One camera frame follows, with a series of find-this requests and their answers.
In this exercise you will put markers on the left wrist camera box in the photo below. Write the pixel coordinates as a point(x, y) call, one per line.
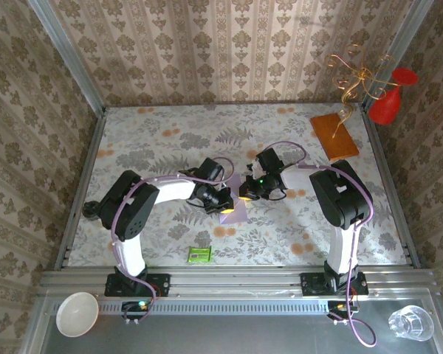
point(210, 169)

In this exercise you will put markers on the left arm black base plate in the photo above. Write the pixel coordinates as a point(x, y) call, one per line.
point(158, 285)

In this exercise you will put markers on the floral table cloth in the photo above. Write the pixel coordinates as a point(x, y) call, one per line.
point(192, 125)

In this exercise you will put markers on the green snack packet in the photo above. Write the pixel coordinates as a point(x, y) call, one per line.
point(199, 254)

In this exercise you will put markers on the brown wooden board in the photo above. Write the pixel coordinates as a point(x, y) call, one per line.
point(334, 136)

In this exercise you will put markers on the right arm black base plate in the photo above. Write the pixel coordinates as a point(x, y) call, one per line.
point(312, 285)

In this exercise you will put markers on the aluminium front rail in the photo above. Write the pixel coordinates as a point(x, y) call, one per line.
point(236, 282)

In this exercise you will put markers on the clear glass tumbler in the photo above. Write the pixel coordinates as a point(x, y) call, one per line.
point(411, 323)

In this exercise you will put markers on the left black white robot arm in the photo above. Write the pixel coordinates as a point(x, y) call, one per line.
point(133, 210)

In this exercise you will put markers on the red wine glass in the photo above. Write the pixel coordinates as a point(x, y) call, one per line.
point(385, 108)

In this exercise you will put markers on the white bowl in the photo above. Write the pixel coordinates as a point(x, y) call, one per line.
point(77, 314)

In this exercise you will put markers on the aluminium side rail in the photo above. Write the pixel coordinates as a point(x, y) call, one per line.
point(384, 166)
point(86, 166)

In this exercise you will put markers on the lavender cloth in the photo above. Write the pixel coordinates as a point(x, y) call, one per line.
point(234, 217)

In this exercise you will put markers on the aluminium frame post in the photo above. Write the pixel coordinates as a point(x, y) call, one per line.
point(395, 51)
point(67, 51)

